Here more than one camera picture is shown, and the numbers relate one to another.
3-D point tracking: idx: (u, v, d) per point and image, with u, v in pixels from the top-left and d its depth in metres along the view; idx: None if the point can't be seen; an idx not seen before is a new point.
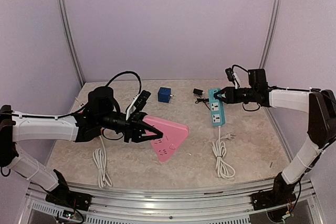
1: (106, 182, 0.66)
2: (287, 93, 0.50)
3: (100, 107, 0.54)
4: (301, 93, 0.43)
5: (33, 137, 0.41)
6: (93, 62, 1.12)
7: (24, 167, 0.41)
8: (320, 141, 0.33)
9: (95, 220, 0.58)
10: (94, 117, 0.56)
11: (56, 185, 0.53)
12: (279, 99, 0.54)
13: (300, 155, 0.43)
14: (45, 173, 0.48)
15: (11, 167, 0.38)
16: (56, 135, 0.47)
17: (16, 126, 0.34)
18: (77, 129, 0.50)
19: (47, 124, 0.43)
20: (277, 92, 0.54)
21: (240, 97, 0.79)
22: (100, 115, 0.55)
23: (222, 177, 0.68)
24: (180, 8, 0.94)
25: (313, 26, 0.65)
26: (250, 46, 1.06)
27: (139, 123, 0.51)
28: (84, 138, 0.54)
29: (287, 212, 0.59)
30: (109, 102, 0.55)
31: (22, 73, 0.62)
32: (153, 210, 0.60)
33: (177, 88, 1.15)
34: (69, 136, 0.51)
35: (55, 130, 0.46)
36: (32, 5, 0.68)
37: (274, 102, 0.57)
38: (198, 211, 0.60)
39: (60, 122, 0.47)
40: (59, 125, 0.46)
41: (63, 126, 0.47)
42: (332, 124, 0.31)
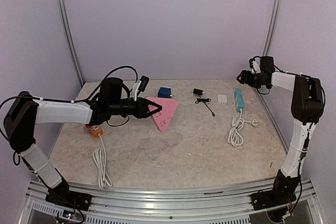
1: (106, 182, 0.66)
2: (285, 75, 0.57)
3: (111, 93, 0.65)
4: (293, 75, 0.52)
5: (54, 119, 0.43)
6: (93, 62, 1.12)
7: (35, 159, 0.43)
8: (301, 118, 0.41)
9: (95, 220, 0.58)
10: (106, 103, 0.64)
11: (60, 181, 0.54)
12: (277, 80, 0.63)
13: (293, 143, 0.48)
14: (50, 168, 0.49)
15: (25, 157, 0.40)
16: (73, 119, 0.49)
17: (40, 107, 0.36)
18: (91, 112, 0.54)
19: (67, 107, 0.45)
20: (277, 73, 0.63)
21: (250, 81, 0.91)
22: (111, 99, 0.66)
23: (232, 145, 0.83)
24: (180, 7, 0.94)
25: (312, 25, 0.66)
26: (250, 46, 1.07)
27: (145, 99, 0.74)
28: (97, 121, 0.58)
29: (287, 212, 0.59)
30: (119, 88, 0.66)
31: (22, 73, 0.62)
32: (153, 210, 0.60)
33: (177, 88, 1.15)
34: (84, 119, 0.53)
35: (72, 113, 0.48)
36: (31, 4, 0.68)
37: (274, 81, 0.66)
38: (198, 211, 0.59)
39: (76, 106, 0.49)
40: (76, 108, 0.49)
41: (80, 109, 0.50)
42: (310, 105, 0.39)
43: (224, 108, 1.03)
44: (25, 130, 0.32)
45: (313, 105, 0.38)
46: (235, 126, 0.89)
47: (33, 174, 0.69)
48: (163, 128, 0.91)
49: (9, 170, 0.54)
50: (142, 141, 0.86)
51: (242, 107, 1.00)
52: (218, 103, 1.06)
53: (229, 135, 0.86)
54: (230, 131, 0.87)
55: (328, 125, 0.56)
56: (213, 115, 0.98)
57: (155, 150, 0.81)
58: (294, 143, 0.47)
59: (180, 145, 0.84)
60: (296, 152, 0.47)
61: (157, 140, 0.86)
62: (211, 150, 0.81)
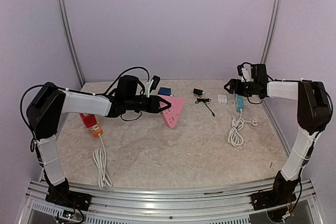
1: (106, 182, 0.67)
2: (281, 84, 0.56)
3: (127, 89, 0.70)
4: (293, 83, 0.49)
5: (79, 109, 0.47)
6: (93, 62, 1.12)
7: (48, 151, 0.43)
8: (308, 127, 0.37)
9: (95, 220, 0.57)
10: (123, 97, 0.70)
11: (64, 180, 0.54)
12: (274, 88, 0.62)
13: (295, 149, 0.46)
14: (58, 162, 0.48)
15: (40, 148, 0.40)
16: (94, 109, 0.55)
17: (66, 96, 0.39)
18: (109, 104, 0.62)
19: (88, 98, 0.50)
20: (274, 82, 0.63)
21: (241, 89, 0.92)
22: (127, 95, 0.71)
23: (232, 145, 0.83)
24: (180, 7, 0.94)
25: (312, 26, 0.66)
26: (250, 46, 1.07)
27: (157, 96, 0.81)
28: (115, 114, 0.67)
29: (287, 212, 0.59)
30: (135, 85, 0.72)
31: (23, 74, 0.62)
32: (153, 210, 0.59)
33: (177, 88, 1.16)
34: (104, 111, 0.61)
35: (92, 104, 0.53)
36: (31, 5, 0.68)
37: (271, 93, 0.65)
38: (198, 211, 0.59)
39: (95, 97, 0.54)
40: (95, 100, 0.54)
41: (98, 100, 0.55)
42: (319, 112, 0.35)
43: (224, 108, 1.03)
44: (52, 118, 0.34)
45: (322, 111, 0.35)
46: (235, 126, 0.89)
47: (33, 174, 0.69)
48: (173, 125, 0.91)
49: (9, 170, 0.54)
50: (142, 141, 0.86)
51: (242, 108, 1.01)
52: (218, 103, 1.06)
53: (229, 135, 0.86)
54: (230, 131, 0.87)
55: (328, 125, 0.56)
56: (213, 115, 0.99)
57: (155, 150, 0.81)
58: (297, 149, 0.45)
59: (180, 145, 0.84)
60: (298, 160, 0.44)
61: (157, 140, 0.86)
62: (211, 150, 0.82)
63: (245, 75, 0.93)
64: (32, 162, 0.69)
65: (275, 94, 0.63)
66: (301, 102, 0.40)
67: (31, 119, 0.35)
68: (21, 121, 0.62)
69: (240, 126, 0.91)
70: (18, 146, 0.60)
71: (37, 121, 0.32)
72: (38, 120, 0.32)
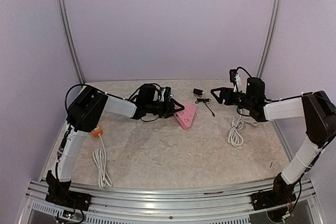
1: (106, 182, 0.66)
2: (281, 104, 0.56)
3: (146, 95, 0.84)
4: (294, 99, 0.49)
5: (113, 109, 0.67)
6: (93, 62, 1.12)
7: (76, 142, 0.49)
8: (319, 140, 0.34)
9: (95, 220, 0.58)
10: (143, 102, 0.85)
11: (66, 179, 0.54)
12: (274, 110, 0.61)
13: (298, 155, 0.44)
14: (71, 162, 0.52)
15: (75, 135, 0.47)
16: (121, 110, 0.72)
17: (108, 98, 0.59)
18: (135, 108, 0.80)
19: (121, 102, 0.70)
20: (272, 104, 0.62)
21: (233, 100, 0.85)
22: (146, 99, 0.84)
23: (232, 145, 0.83)
24: (180, 8, 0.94)
25: (312, 26, 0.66)
26: (251, 46, 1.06)
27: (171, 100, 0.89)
28: (138, 115, 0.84)
29: (287, 212, 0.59)
30: (153, 90, 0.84)
31: (22, 73, 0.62)
32: (153, 210, 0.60)
33: (177, 88, 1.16)
34: (130, 113, 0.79)
35: (123, 106, 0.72)
36: (31, 6, 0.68)
37: (271, 116, 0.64)
38: (198, 211, 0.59)
39: (126, 102, 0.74)
40: (125, 104, 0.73)
41: (127, 104, 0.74)
42: (329, 122, 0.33)
43: (224, 108, 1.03)
44: (95, 114, 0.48)
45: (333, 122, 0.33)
46: (235, 126, 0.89)
47: (33, 174, 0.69)
48: (188, 124, 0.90)
49: (9, 171, 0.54)
50: (142, 141, 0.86)
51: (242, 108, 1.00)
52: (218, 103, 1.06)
53: (229, 135, 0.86)
54: (230, 131, 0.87)
55: None
56: (213, 115, 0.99)
57: (155, 150, 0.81)
58: (301, 156, 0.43)
59: (180, 145, 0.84)
60: (300, 167, 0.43)
61: (157, 140, 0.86)
62: (211, 149, 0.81)
63: (237, 83, 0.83)
64: (32, 162, 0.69)
65: (274, 117, 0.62)
66: (311, 116, 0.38)
67: (74, 114, 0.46)
68: (21, 121, 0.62)
69: (240, 126, 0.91)
70: (18, 146, 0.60)
71: (83, 117, 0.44)
72: (84, 117, 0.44)
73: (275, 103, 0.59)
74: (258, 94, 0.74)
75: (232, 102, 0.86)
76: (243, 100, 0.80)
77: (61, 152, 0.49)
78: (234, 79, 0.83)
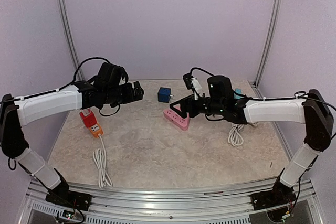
1: (106, 182, 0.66)
2: (270, 107, 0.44)
3: (115, 80, 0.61)
4: (289, 103, 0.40)
5: (42, 114, 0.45)
6: (93, 63, 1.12)
7: (29, 162, 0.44)
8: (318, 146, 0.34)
9: (95, 220, 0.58)
10: (102, 86, 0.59)
11: (59, 182, 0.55)
12: (259, 113, 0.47)
13: (296, 160, 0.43)
14: (47, 170, 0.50)
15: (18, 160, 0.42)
16: (62, 106, 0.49)
17: (20, 109, 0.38)
18: (81, 95, 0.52)
19: (50, 99, 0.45)
20: (255, 105, 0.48)
21: (200, 108, 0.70)
22: (107, 83, 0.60)
23: (232, 145, 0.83)
24: (180, 7, 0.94)
25: (312, 26, 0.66)
26: (250, 46, 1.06)
27: (137, 85, 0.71)
28: (90, 104, 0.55)
29: (287, 212, 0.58)
30: (119, 74, 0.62)
31: (22, 73, 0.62)
32: (153, 210, 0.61)
33: (177, 88, 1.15)
34: (81, 104, 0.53)
35: (59, 102, 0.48)
36: (31, 6, 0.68)
37: (254, 118, 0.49)
38: (198, 211, 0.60)
39: (63, 93, 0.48)
40: (62, 96, 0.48)
41: (67, 96, 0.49)
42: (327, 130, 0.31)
43: None
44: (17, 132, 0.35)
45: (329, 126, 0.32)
46: (235, 126, 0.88)
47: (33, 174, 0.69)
48: (185, 125, 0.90)
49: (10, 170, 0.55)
50: (142, 141, 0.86)
51: None
52: None
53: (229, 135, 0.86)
54: (230, 131, 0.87)
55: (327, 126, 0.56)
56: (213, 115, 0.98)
57: (155, 150, 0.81)
58: (301, 160, 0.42)
59: (180, 145, 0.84)
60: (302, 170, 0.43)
61: (157, 140, 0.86)
62: (211, 150, 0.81)
63: (196, 88, 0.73)
64: None
65: (261, 119, 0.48)
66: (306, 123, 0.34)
67: None
68: None
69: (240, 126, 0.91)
70: None
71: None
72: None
73: (264, 104, 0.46)
74: (227, 93, 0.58)
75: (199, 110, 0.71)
76: (209, 106, 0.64)
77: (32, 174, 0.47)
78: (191, 85, 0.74)
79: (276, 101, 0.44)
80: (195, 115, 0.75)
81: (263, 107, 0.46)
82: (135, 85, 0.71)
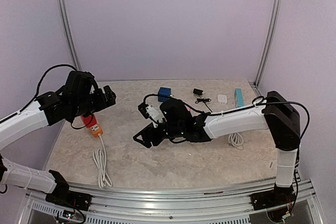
1: (106, 182, 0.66)
2: (227, 121, 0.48)
3: (83, 91, 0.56)
4: (243, 114, 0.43)
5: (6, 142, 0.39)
6: (93, 63, 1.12)
7: (16, 179, 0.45)
8: (292, 145, 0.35)
9: (95, 220, 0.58)
10: (69, 97, 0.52)
11: (55, 185, 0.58)
12: (219, 128, 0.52)
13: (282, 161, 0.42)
14: (39, 179, 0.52)
15: (6, 182, 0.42)
16: (28, 127, 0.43)
17: None
18: (44, 113, 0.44)
19: (10, 125, 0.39)
20: (213, 121, 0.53)
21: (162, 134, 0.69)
22: (75, 94, 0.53)
23: (232, 145, 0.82)
24: (180, 7, 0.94)
25: (312, 27, 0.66)
26: (250, 46, 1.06)
27: (108, 89, 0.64)
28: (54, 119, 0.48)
29: (287, 212, 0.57)
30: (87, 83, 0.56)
31: (22, 73, 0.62)
32: (153, 210, 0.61)
33: (177, 88, 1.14)
34: (47, 121, 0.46)
35: (22, 126, 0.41)
36: (31, 6, 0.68)
37: (215, 132, 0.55)
38: (198, 211, 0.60)
39: (24, 114, 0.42)
40: (23, 118, 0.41)
41: (31, 116, 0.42)
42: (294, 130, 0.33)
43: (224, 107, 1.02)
44: None
45: (294, 126, 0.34)
46: None
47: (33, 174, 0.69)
48: None
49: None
50: None
51: None
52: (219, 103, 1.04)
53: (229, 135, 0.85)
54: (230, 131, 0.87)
55: (326, 126, 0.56)
56: None
57: (155, 150, 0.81)
58: (286, 160, 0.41)
59: (180, 145, 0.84)
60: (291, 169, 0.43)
61: None
62: (211, 150, 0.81)
63: (153, 116, 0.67)
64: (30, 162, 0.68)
65: (222, 132, 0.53)
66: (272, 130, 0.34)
67: None
68: None
69: None
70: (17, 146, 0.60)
71: None
72: None
73: (220, 119, 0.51)
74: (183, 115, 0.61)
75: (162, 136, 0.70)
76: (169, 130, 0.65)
77: (24, 187, 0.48)
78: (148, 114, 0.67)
79: (233, 113, 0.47)
80: (158, 142, 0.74)
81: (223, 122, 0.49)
82: (106, 90, 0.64)
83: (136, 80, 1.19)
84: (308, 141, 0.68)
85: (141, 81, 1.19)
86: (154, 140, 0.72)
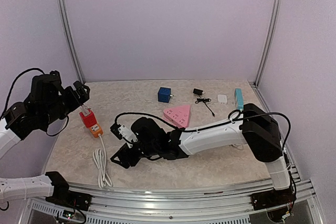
1: (107, 182, 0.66)
2: (206, 138, 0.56)
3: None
4: (221, 130, 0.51)
5: None
6: (92, 63, 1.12)
7: (11, 194, 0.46)
8: (275, 156, 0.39)
9: (95, 220, 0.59)
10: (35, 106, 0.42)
11: (53, 188, 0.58)
12: (197, 144, 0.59)
13: (275, 167, 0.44)
14: (34, 186, 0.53)
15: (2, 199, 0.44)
16: (0, 149, 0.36)
17: None
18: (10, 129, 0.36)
19: None
20: (189, 139, 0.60)
21: (137, 153, 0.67)
22: (42, 101, 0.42)
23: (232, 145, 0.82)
24: (180, 6, 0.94)
25: (312, 27, 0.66)
26: (250, 46, 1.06)
27: (78, 84, 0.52)
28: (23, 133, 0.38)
29: (287, 212, 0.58)
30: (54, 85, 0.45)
31: (22, 73, 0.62)
32: (153, 210, 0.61)
33: (177, 88, 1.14)
34: (19, 136, 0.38)
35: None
36: (31, 6, 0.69)
37: (191, 148, 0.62)
38: (198, 211, 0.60)
39: None
40: None
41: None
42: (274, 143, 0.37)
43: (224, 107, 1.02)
44: None
45: (274, 139, 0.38)
46: None
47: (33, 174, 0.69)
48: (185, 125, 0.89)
49: (6, 173, 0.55)
50: None
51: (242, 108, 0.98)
52: (219, 103, 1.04)
53: None
54: None
55: (325, 125, 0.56)
56: (213, 115, 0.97)
57: None
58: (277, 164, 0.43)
59: None
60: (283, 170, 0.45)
61: None
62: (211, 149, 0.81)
63: (127, 137, 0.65)
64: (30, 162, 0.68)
65: (198, 148, 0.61)
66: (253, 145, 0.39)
67: None
68: None
69: None
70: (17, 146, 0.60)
71: None
72: None
73: (198, 137, 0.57)
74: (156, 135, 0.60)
75: (138, 156, 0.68)
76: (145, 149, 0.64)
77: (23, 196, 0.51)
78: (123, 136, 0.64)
79: (210, 129, 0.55)
80: (135, 162, 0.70)
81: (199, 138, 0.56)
82: (75, 86, 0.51)
83: (136, 80, 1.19)
84: (308, 141, 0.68)
85: (141, 81, 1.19)
86: (130, 161, 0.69)
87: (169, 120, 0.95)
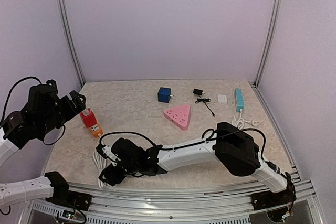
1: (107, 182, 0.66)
2: (184, 156, 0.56)
3: (48, 105, 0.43)
4: (197, 150, 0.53)
5: None
6: (92, 63, 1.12)
7: (10, 199, 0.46)
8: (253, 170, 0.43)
9: (95, 220, 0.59)
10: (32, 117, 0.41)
11: (53, 188, 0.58)
12: (175, 162, 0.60)
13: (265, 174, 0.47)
14: (34, 188, 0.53)
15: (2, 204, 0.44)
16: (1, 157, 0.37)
17: None
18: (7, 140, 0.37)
19: None
20: (166, 157, 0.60)
21: (122, 171, 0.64)
22: (38, 113, 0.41)
23: None
24: (180, 7, 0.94)
25: (312, 27, 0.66)
26: (250, 46, 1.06)
27: (74, 93, 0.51)
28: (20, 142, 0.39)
29: (287, 212, 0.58)
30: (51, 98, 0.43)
31: (22, 73, 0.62)
32: (153, 210, 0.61)
33: (177, 88, 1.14)
34: (17, 146, 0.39)
35: None
36: (31, 7, 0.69)
37: (169, 166, 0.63)
38: (198, 211, 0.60)
39: None
40: None
41: None
42: (247, 159, 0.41)
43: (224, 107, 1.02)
44: None
45: (247, 156, 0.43)
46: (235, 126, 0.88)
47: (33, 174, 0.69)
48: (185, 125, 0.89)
49: (4, 177, 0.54)
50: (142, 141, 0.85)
51: (242, 108, 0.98)
52: (219, 103, 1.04)
53: None
54: None
55: (326, 126, 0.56)
56: (213, 115, 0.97)
57: None
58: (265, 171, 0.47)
59: None
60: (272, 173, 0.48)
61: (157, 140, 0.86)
62: None
63: (111, 156, 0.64)
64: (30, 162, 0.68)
65: (176, 165, 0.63)
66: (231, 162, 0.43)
67: None
68: None
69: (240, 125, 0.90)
70: None
71: None
72: None
73: (175, 156, 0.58)
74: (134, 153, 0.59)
75: (123, 174, 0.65)
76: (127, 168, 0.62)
77: (24, 200, 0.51)
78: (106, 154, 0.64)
79: (186, 149, 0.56)
80: (121, 181, 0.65)
81: (176, 156, 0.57)
82: (72, 95, 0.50)
83: (136, 80, 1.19)
84: (308, 141, 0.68)
85: (141, 81, 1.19)
86: (117, 180, 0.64)
87: (169, 120, 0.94)
